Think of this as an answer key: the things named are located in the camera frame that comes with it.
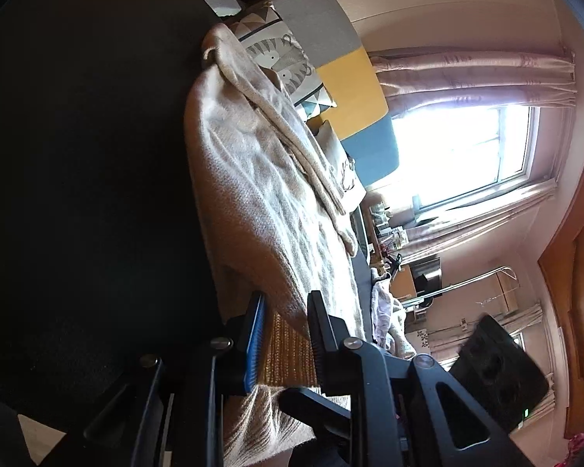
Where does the patterned window curtain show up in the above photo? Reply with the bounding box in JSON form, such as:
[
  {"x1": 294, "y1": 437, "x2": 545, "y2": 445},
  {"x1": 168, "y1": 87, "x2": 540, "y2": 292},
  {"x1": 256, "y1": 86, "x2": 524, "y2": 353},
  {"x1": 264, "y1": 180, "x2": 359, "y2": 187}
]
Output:
[{"x1": 371, "y1": 51, "x2": 577, "y2": 117}]

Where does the black padded table mat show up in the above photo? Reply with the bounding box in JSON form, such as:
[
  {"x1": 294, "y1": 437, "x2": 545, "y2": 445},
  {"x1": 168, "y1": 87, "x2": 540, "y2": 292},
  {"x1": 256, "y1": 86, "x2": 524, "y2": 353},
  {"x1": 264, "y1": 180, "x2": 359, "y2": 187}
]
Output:
[{"x1": 0, "y1": 0, "x2": 218, "y2": 466}]

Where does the grey yellow blue sofa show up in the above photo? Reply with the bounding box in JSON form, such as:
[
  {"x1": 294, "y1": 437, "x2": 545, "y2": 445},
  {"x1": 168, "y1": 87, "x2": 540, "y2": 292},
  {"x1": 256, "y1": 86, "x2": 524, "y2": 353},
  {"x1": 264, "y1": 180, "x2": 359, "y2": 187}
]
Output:
[{"x1": 199, "y1": 0, "x2": 402, "y2": 189}]

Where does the white knit garment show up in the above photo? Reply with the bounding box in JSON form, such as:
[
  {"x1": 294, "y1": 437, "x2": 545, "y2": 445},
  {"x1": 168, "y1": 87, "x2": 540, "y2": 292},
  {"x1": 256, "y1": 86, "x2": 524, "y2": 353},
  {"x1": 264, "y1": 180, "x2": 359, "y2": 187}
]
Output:
[{"x1": 371, "y1": 278, "x2": 417, "y2": 360}]

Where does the deer print cushion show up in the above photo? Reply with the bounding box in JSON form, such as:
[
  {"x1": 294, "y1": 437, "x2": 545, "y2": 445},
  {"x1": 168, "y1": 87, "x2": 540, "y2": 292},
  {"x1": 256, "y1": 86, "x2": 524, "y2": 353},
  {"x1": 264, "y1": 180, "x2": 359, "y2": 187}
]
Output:
[{"x1": 315, "y1": 121, "x2": 366, "y2": 212}]

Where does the white floor lamp pole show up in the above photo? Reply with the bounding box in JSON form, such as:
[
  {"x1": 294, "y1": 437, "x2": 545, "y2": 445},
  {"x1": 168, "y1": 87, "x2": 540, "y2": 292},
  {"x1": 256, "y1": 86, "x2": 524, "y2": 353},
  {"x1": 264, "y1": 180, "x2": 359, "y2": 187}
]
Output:
[{"x1": 400, "y1": 266, "x2": 518, "y2": 309}]

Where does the black monitor screen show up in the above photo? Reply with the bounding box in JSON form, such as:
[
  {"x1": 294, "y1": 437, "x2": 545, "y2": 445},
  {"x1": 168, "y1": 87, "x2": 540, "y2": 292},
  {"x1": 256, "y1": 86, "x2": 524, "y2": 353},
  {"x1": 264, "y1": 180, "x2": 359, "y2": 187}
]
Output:
[{"x1": 409, "y1": 255, "x2": 442, "y2": 297}]

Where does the tiger print cushion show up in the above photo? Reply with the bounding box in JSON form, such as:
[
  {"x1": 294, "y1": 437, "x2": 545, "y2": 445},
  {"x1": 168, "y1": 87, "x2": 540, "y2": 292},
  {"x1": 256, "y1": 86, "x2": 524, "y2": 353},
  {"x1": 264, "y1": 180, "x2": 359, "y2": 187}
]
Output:
[{"x1": 230, "y1": 3, "x2": 336, "y2": 120}]

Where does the beige knit sweater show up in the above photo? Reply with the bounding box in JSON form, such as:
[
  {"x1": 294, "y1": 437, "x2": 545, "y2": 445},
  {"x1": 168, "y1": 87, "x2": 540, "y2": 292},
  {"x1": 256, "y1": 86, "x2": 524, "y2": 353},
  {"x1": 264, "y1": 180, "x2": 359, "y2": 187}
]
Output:
[{"x1": 184, "y1": 24, "x2": 365, "y2": 466}]

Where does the wooden side desk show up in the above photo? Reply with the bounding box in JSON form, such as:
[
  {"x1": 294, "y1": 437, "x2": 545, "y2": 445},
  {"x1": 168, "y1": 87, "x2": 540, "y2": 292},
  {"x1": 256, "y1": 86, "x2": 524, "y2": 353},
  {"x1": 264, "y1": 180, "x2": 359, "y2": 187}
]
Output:
[{"x1": 361, "y1": 195, "x2": 417, "y2": 304}]

